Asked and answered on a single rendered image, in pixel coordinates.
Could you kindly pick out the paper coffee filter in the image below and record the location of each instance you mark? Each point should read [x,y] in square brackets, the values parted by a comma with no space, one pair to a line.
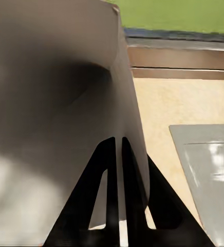
[66,85]

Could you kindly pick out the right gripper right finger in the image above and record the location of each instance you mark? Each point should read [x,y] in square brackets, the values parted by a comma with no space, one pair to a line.
[175,225]

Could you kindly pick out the countertop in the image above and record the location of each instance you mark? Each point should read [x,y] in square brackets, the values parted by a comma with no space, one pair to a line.
[164,102]

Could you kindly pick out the fixed window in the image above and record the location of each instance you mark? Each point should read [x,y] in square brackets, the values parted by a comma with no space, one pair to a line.
[174,39]

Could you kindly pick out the drop in sink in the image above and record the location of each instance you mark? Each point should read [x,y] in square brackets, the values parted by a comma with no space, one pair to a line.
[201,152]

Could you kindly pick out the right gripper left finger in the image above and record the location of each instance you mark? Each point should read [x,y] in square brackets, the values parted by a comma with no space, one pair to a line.
[71,227]

